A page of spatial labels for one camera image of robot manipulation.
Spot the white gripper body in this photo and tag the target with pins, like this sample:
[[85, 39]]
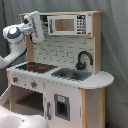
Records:
[[33, 26]]

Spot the white toy microwave door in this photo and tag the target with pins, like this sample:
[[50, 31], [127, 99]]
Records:
[[70, 24]]

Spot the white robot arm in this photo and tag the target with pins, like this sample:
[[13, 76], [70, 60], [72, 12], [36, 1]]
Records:
[[15, 35]]

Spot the wooden toy kitchen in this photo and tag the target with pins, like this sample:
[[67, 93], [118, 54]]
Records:
[[62, 52]]

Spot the grey range hood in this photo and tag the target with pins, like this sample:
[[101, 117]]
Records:
[[45, 24]]

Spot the black toy stovetop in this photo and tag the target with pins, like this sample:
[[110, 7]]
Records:
[[36, 67]]

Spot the left stove knob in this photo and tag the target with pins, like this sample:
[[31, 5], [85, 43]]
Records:
[[15, 79]]

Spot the stove knob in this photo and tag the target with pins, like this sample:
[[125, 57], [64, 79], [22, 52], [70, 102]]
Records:
[[15, 79], [33, 84]]

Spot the right stove knob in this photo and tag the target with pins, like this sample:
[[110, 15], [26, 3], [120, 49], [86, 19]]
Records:
[[33, 84]]

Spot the black toy faucet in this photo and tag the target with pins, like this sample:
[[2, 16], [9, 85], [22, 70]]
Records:
[[80, 64]]

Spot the grey toy sink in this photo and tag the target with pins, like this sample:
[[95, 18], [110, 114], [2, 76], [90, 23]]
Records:
[[71, 74]]

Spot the white oven door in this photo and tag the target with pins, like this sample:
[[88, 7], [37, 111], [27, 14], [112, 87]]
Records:
[[5, 102]]

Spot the white cabinet door with dispenser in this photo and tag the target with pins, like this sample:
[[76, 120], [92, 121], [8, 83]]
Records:
[[62, 106]]

